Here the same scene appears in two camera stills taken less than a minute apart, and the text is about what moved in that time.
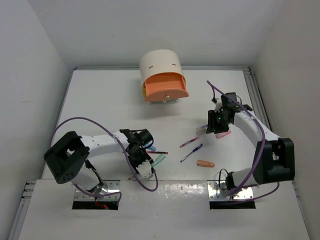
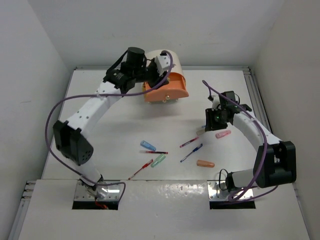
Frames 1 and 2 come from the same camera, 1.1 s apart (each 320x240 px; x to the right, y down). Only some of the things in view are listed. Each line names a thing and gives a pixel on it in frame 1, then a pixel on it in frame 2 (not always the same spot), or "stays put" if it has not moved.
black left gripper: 135,164 -> 158,79
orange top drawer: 165,86 stays put
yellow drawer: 144,91 stays put
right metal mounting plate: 217,190 stays put
